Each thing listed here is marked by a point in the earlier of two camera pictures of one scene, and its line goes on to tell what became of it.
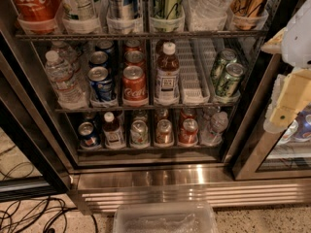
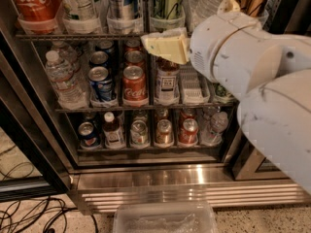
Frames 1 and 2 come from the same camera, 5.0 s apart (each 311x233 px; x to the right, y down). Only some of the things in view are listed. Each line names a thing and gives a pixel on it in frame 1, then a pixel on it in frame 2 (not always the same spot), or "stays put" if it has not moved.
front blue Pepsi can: x=101 y=84 stays put
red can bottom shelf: x=189 y=132 stays put
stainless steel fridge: x=131 y=94 stays put
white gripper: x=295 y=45 to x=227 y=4
